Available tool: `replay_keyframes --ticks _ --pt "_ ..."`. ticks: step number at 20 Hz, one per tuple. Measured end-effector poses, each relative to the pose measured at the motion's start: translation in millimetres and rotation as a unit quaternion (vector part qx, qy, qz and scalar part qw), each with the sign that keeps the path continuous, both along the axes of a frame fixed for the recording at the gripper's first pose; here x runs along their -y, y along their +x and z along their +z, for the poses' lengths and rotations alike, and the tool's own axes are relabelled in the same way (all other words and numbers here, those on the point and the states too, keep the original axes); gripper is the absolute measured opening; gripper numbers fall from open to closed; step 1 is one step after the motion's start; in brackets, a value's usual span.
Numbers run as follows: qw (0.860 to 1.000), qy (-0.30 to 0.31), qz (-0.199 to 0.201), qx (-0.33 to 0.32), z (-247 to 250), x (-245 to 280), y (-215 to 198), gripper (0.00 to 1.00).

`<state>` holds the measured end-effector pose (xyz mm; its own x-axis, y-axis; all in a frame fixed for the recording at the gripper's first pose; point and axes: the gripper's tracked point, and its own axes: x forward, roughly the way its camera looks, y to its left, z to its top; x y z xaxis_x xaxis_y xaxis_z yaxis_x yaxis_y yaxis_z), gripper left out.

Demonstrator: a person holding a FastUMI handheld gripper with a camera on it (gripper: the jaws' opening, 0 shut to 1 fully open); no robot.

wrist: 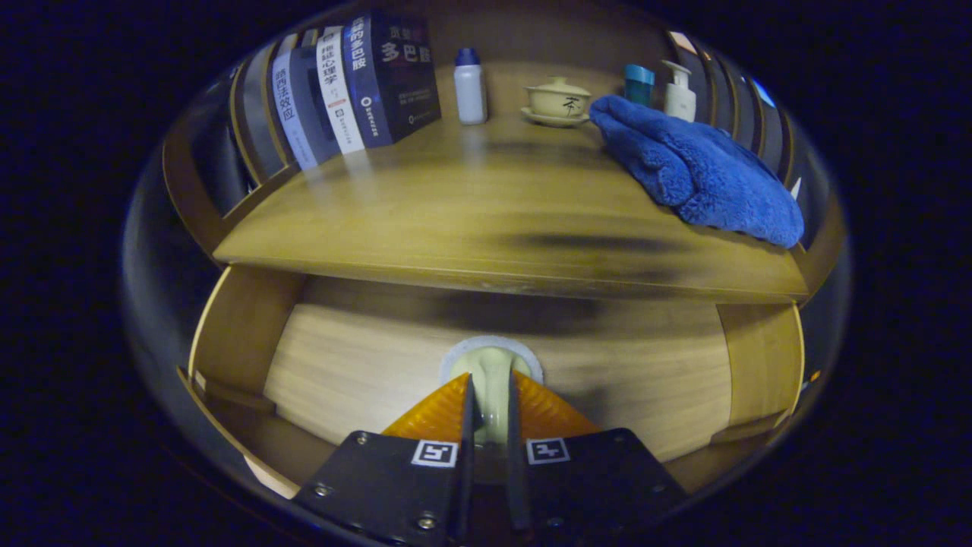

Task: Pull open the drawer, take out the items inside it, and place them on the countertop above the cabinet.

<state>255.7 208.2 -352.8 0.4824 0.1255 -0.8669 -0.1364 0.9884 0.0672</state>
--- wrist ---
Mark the light blue book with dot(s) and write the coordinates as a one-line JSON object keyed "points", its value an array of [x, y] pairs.
{"points": [[292, 114]]}

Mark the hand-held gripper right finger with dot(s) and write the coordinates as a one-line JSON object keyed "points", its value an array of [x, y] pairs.
{"points": [[516, 471]]}

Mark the blue towel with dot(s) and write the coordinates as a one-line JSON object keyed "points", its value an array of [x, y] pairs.
{"points": [[699, 171]]}

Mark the dark blue book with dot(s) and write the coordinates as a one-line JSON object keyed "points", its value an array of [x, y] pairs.
{"points": [[395, 76]]}

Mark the white bottle blue cap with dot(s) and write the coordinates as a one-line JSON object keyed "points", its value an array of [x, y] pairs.
{"points": [[471, 91]]}

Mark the wooden drawer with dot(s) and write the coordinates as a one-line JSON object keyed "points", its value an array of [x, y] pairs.
{"points": [[364, 365]]}

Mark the white pump bottle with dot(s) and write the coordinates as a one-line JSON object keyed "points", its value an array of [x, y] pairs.
{"points": [[680, 95]]}

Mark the teal capped bottle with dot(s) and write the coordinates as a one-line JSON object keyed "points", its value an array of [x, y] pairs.
{"points": [[639, 83]]}

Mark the beige lidded teacup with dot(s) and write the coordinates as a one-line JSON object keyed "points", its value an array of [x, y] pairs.
{"points": [[558, 102]]}

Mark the wooden countertop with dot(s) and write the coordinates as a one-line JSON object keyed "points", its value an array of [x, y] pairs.
{"points": [[471, 213]]}

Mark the white book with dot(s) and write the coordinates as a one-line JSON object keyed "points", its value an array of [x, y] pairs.
{"points": [[338, 91]]}

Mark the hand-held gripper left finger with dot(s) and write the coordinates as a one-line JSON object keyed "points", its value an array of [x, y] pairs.
{"points": [[465, 456]]}

